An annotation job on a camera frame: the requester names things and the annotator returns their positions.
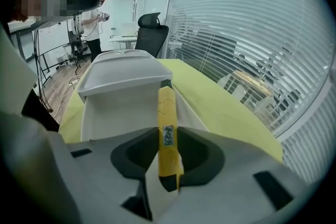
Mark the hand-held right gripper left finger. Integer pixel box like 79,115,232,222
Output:
64,127,160,221

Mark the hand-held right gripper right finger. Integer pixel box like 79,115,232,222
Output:
162,127,309,224

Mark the grey compartment tray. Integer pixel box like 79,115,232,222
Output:
77,49,209,143

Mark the yellow small object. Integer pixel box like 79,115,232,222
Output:
156,79,184,193

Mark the person's head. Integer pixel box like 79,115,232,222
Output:
13,0,106,23

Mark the green table cloth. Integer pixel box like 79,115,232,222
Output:
58,58,285,166

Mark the whiteboard on black stand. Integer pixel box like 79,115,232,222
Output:
7,17,77,87

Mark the white office desk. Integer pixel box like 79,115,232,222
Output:
108,35,139,50

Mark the black rolling stand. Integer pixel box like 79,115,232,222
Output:
67,15,89,74

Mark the black office chair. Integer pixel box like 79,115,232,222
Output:
134,12,170,59

